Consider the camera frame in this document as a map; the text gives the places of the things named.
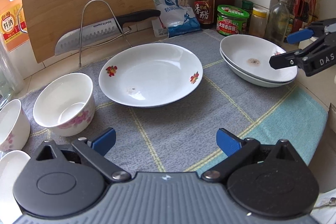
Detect yellow lid spice jar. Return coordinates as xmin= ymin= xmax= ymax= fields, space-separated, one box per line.
xmin=249 ymin=7 xmax=267 ymax=38

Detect orange cooking wine jug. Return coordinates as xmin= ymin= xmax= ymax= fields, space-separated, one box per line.
xmin=1 ymin=0 xmax=29 ymax=52

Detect white bowl pink flowers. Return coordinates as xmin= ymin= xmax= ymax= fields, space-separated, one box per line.
xmin=33 ymin=73 xmax=96 ymax=137
xmin=0 ymin=99 xmax=31 ymax=153

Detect grey checked dish mat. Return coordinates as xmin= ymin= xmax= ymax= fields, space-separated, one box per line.
xmin=18 ymin=29 xmax=329 ymax=177

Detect plate with food stain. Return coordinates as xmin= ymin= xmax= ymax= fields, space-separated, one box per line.
xmin=220 ymin=35 xmax=298 ymax=83

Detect red label sauce bottle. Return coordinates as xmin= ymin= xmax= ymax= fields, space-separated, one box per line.
xmin=292 ymin=0 xmax=317 ymax=32

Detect clear bottle red cap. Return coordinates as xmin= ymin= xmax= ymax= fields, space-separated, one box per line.
xmin=264 ymin=0 xmax=290 ymax=46

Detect green cap small jar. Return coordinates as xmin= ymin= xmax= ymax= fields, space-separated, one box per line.
xmin=241 ymin=0 xmax=254 ymax=34

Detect wire cutting board stand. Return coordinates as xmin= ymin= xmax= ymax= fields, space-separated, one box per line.
xmin=79 ymin=0 xmax=132 ymax=68

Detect green lid sauce jar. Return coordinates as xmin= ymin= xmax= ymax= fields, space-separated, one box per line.
xmin=217 ymin=5 xmax=249 ymax=36

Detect plain white front bowl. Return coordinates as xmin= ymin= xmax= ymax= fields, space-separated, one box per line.
xmin=0 ymin=150 xmax=30 ymax=223

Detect glass jar with label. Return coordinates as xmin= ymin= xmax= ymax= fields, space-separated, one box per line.
xmin=0 ymin=70 xmax=14 ymax=109

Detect white plate fruit print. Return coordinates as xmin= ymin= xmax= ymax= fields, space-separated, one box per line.
xmin=98 ymin=43 xmax=203 ymax=108
xmin=220 ymin=52 xmax=294 ymax=88

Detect white plate back fruit print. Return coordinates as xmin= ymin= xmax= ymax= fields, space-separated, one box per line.
xmin=98 ymin=43 xmax=203 ymax=108

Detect blue white salt bag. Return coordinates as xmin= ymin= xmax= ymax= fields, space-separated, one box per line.
xmin=152 ymin=0 xmax=201 ymax=38

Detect santoku kitchen knife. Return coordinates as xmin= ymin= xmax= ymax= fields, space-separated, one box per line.
xmin=55 ymin=9 xmax=161 ymax=56

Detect tall plastic wrap roll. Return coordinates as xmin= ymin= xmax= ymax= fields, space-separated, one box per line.
xmin=0 ymin=34 xmax=25 ymax=94

